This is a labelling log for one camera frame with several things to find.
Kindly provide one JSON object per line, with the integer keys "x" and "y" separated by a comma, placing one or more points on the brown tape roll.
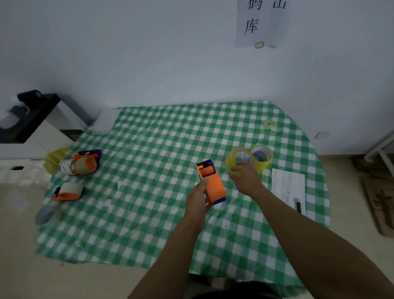
{"x": 81, "y": 166}

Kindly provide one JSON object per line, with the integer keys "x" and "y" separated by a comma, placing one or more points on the black label printer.
{"x": 30, "y": 97}

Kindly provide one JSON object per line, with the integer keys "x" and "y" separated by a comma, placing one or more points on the white foam pad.
{"x": 104, "y": 120}

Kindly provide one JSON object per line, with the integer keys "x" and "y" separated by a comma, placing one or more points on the person's right hand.
{"x": 247, "y": 181}

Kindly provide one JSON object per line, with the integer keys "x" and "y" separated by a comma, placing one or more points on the white printed tape roll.
{"x": 65, "y": 168}

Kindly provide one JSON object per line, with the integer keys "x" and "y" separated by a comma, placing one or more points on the person's right forearm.
{"x": 323, "y": 255}

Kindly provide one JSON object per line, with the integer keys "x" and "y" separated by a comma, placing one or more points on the orange blue tape dispenser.
{"x": 96, "y": 160}
{"x": 66, "y": 197}
{"x": 80, "y": 155}
{"x": 215, "y": 188}

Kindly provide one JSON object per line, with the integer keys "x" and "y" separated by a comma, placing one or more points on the person's left forearm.
{"x": 166, "y": 265}

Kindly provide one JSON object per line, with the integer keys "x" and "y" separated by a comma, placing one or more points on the black pen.
{"x": 298, "y": 205}

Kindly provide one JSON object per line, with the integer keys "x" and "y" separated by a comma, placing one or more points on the white metal rack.
{"x": 374, "y": 153}

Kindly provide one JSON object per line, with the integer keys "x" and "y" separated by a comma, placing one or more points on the yellow plastic bag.
{"x": 54, "y": 160}

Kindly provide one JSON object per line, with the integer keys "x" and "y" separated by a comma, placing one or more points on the row of white boxes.
{"x": 27, "y": 175}

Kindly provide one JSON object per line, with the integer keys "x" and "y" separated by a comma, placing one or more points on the tall yellow tape roll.
{"x": 261, "y": 166}

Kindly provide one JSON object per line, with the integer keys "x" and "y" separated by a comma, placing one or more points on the white paper wall sign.
{"x": 261, "y": 18}

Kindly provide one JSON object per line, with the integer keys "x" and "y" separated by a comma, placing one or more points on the small black object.
{"x": 18, "y": 168}

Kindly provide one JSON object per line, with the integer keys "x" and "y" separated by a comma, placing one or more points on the person's left hand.
{"x": 195, "y": 206}

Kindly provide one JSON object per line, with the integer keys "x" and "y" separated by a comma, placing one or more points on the beige tape roll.
{"x": 72, "y": 188}

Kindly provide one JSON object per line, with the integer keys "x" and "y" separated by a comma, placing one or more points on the white cabinet with black top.
{"x": 34, "y": 120}

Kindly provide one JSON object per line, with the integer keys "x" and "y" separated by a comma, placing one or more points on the white wall outlet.
{"x": 322, "y": 135}

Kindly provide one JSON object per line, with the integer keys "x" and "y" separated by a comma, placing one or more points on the white paper sheet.
{"x": 286, "y": 184}

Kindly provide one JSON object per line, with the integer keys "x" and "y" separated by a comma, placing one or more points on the green checkered tablecloth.
{"x": 154, "y": 138}

